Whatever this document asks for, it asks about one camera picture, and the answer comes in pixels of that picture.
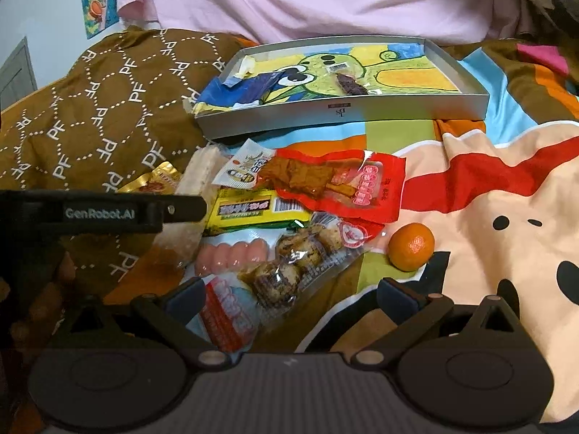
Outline red tofu snack packet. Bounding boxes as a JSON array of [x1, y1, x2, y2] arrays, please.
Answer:
[[255, 147, 408, 224]]

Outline wall poster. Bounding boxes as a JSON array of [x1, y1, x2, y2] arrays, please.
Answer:
[[78, 0, 121, 41]]

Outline brown patterned blanket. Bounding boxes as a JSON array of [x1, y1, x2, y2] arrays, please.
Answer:
[[0, 25, 261, 308]]

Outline blue wrapper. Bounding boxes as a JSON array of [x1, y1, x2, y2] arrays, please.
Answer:
[[194, 70, 283, 114]]

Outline clear packet with dark snack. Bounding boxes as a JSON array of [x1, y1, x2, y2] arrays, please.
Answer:
[[326, 64, 385, 97]]

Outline cartoon drawing paper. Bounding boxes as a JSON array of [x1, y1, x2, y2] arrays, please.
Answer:
[[199, 44, 462, 111]]

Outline orange mandarin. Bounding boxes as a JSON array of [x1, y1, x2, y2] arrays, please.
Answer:
[[388, 222, 436, 273]]

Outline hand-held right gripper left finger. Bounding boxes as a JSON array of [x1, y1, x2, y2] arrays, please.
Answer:
[[50, 277, 231, 368]]

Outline cereal bar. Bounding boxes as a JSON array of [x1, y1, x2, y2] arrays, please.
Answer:
[[154, 142, 227, 272]]

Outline grey door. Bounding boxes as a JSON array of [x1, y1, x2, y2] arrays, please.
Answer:
[[0, 37, 38, 109]]

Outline pink sausage packet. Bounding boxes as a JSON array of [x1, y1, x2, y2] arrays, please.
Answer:
[[185, 235, 281, 354]]

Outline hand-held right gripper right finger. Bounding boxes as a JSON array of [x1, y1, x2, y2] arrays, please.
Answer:
[[350, 277, 530, 367]]

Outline gold snack packet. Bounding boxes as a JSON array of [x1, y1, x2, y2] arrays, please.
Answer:
[[118, 163, 182, 195]]

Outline grey tray box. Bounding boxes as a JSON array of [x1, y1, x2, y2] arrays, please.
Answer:
[[194, 36, 490, 142]]

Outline yellow snack packet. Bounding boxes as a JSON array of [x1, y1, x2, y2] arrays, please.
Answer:
[[203, 185, 317, 236]]

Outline pink shirt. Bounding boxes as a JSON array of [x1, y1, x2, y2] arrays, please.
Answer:
[[90, 0, 544, 48]]

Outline white and orange snack packet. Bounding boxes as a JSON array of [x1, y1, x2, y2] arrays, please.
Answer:
[[212, 139, 276, 188]]

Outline dark red snack packet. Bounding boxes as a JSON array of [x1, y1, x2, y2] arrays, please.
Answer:
[[237, 212, 385, 322]]

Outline colourful printed blanket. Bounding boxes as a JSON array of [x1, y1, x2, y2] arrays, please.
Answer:
[[104, 36, 579, 426]]

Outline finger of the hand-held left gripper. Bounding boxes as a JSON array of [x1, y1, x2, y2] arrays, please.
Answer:
[[160, 195, 208, 224]]

